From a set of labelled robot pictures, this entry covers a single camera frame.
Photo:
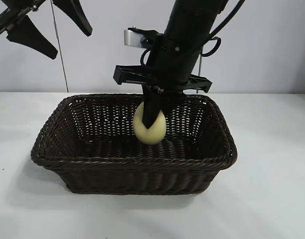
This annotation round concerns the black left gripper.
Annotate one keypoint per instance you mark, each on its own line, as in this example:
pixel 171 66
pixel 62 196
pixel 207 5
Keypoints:
pixel 15 12

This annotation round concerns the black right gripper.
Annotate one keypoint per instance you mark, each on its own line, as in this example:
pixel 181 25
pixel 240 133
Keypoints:
pixel 177 64

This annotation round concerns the pale yellow egg yolk pastry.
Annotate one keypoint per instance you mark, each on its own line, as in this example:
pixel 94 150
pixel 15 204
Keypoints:
pixel 152 137

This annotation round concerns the dark brown woven basket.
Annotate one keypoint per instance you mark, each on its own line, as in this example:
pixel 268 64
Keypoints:
pixel 117 161

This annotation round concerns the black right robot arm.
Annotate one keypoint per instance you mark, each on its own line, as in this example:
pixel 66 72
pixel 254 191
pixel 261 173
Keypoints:
pixel 192 17

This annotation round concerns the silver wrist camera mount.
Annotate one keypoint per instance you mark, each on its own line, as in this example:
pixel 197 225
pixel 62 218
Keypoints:
pixel 132 37

